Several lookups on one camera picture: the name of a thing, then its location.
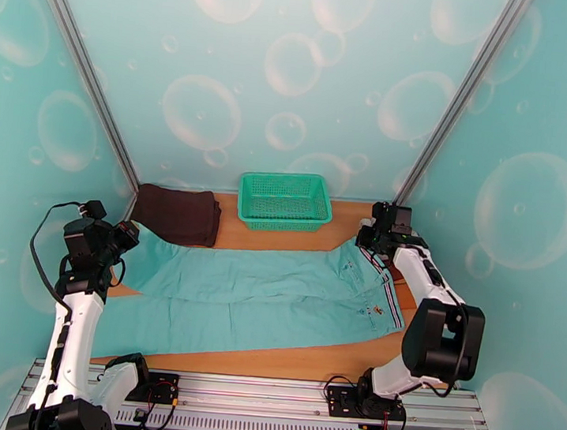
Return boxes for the teal trousers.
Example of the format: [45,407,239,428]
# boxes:
[89,215,414,385]

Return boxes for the dark brown folded trousers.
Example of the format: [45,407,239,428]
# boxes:
[127,182,224,250]

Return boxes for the green plastic basket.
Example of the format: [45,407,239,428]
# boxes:
[235,167,338,238]

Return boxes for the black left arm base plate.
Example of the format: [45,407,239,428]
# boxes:
[126,368,183,408]

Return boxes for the aluminium corner post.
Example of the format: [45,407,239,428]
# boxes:
[392,0,537,217]
[7,0,157,195]

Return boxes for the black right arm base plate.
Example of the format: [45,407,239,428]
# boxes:
[322,381,409,425]

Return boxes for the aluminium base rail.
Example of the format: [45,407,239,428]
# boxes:
[20,351,489,430]

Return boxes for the white slotted cable duct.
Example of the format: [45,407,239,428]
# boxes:
[114,403,366,430]

